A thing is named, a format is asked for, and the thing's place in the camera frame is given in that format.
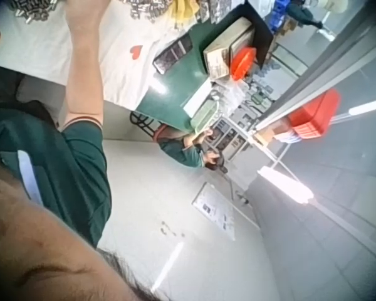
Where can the black tray of parts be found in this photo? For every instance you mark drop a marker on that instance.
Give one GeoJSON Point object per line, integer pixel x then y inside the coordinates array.
{"type": "Point", "coordinates": [174, 54]}

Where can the blue plastic bins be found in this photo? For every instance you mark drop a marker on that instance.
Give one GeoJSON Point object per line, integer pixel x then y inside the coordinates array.
{"type": "Point", "coordinates": [277, 12]}

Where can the white cloth with red hearts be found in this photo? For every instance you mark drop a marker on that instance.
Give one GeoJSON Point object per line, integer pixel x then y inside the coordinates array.
{"type": "Point", "coordinates": [34, 53]}

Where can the black metal stool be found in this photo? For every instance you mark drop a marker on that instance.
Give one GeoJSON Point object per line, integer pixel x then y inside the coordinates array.
{"type": "Point", "coordinates": [142, 123]}

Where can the small orange plastic bin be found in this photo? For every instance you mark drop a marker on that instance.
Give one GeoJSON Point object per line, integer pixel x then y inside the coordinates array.
{"type": "Point", "coordinates": [242, 64]}

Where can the pile of small metal parts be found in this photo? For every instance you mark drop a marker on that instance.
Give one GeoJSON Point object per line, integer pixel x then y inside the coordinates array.
{"type": "Point", "coordinates": [34, 10]}

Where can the white printed paper sheet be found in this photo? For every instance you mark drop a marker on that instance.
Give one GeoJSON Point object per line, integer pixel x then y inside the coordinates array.
{"type": "Point", "coordinates": [215, 210]}

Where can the workbench with electronic parts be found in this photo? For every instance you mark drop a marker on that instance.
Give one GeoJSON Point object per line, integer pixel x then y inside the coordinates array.
{"type": "Point", "coordinates": [241, 109]}

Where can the large orange plastic crate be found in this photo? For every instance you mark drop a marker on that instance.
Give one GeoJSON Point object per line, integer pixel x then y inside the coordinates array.
{"type": "Point", "coordinates": [316, 114]}

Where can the black divider panel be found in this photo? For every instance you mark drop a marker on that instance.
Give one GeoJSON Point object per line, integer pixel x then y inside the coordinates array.
{"type": "Point", "coordinates": [253, 28]}

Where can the cardboard box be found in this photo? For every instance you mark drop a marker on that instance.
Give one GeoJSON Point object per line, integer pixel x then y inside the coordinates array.
{"type": "Point", "coordinates": [223, 47]}

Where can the yellow cloth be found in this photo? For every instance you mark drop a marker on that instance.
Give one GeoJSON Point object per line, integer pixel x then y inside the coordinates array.
{"type": "Point", "coordinates": [182, 11]}

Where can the white metal frame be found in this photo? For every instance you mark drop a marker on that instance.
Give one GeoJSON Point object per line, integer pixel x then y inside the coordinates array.
{"type": "Point", "coordinates": [282, 150]}

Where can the green parts tray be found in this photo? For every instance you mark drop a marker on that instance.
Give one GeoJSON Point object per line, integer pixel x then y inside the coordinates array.
{"type": "Point", "coordinates": [204, 116]}

